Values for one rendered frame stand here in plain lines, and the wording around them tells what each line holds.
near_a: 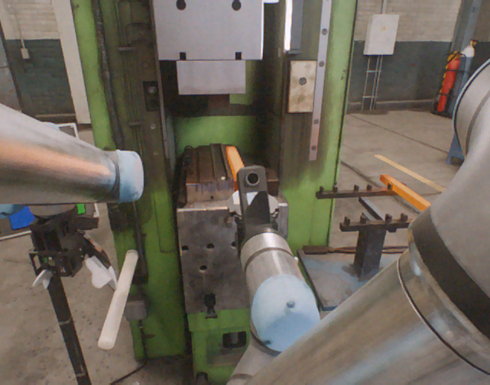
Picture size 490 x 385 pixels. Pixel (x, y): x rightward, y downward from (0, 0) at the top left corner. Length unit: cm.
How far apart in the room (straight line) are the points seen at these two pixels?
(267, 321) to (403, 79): 849
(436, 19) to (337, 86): 786
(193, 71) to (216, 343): 110
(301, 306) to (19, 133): 30
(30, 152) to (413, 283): 26
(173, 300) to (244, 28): 114
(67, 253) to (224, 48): 68
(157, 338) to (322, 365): 153
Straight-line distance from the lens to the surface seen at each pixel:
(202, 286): 127
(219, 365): 159
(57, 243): 69
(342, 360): 23
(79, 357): 150
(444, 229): 18
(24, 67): 738
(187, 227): 112
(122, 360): 189
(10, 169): 26
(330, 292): 109
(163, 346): 178
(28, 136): 28
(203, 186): 112
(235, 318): 139
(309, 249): 125
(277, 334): 40
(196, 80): 103
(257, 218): 52
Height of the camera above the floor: 141
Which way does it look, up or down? 25 degrees down
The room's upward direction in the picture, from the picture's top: straight up
